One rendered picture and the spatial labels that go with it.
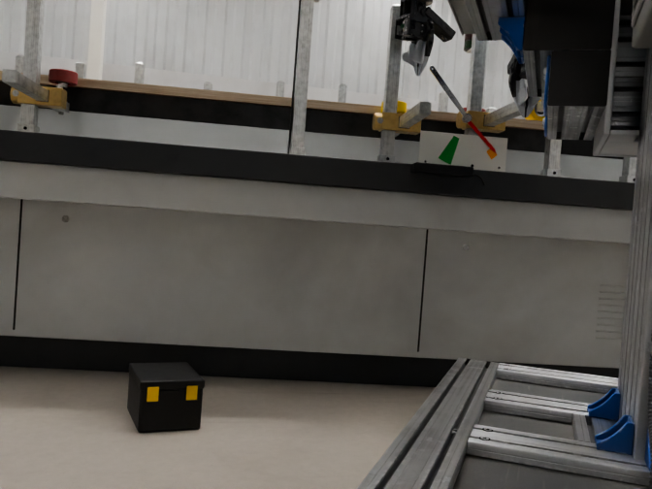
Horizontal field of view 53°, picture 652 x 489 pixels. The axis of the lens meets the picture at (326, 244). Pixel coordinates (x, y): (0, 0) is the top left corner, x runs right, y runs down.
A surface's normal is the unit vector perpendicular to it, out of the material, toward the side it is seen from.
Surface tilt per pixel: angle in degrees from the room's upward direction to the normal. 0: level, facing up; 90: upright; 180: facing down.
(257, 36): 90
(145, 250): 90
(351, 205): 90
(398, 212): 90
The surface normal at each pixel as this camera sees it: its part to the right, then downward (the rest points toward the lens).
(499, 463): 0.07, -1.00
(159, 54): 0.19, 0.04
